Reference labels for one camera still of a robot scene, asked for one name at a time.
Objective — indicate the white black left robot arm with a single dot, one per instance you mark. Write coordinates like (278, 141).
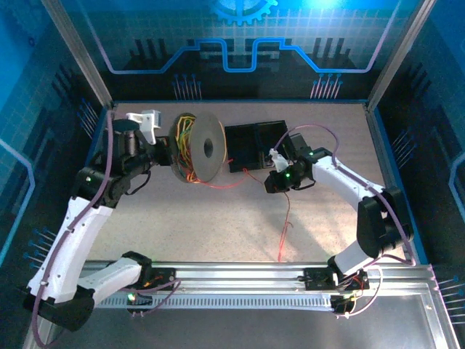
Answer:
(69, 247)

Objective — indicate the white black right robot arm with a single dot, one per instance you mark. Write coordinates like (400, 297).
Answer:
(345, 178)

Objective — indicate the black two-compartment tray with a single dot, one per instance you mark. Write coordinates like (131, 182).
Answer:
(243, 145)

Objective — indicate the small black controller board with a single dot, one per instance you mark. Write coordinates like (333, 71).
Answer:
(343, 305)
(140, 301)

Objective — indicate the metal front plate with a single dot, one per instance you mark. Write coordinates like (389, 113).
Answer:
(236, 327)

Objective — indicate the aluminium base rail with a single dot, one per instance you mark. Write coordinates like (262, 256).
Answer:
(236, 276)

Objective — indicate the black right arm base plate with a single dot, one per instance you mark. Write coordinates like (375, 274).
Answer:
(316, 278)

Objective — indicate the aluminium frame post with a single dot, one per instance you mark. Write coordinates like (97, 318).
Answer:
(78, 54)
(399, 54)

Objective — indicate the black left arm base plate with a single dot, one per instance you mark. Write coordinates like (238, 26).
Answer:
(167, 278)

